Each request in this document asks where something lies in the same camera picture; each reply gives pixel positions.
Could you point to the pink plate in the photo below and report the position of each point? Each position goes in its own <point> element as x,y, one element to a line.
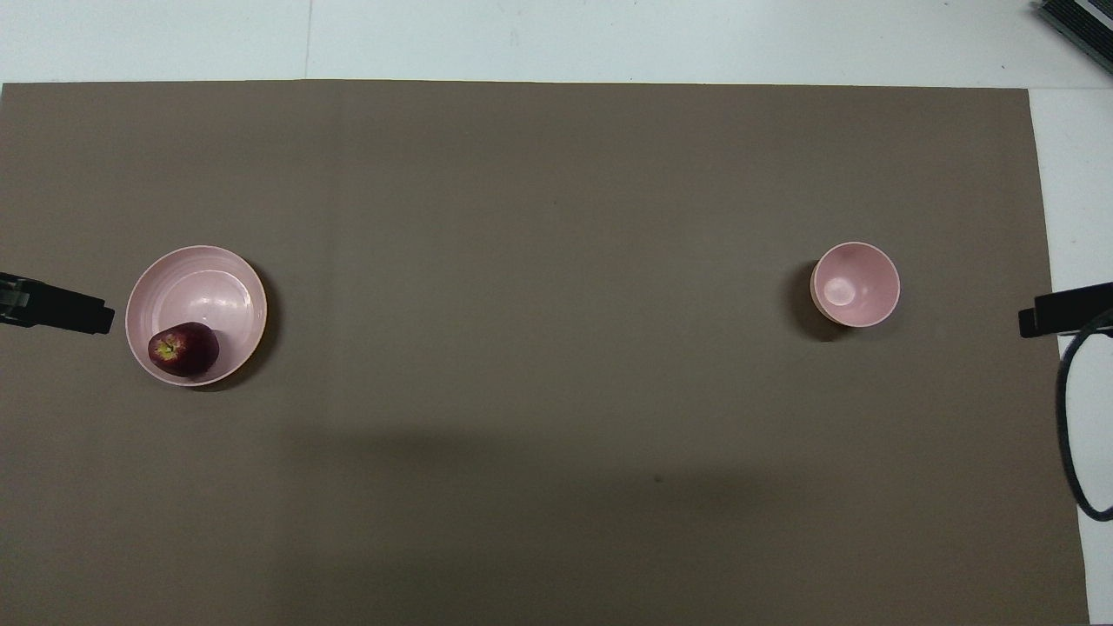
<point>200,291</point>

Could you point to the grey ribbed device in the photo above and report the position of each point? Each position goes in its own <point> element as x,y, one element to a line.
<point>1087,22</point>

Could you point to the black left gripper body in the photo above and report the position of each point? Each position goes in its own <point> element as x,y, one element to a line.
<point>12,298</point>

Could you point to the brown table mat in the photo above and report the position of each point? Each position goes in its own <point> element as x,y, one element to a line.
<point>556,261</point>

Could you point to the pink bowl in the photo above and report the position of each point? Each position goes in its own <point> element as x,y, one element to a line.
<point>856,287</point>

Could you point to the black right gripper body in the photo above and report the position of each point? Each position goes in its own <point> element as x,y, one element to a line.
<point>1101,304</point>

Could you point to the red apple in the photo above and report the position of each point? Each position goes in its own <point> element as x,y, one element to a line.
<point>184,349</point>

